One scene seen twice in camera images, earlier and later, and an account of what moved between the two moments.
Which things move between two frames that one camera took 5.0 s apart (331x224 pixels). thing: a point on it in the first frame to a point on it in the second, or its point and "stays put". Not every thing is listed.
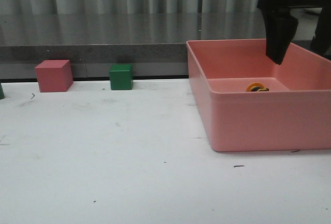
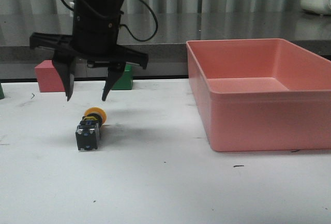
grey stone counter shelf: [154, 43] stays put
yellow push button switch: [256, 87] to [87, 133]
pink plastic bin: [294, 114] stays put
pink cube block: [54, 75] stays put
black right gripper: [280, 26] to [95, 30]
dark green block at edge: [2, 95] stays put
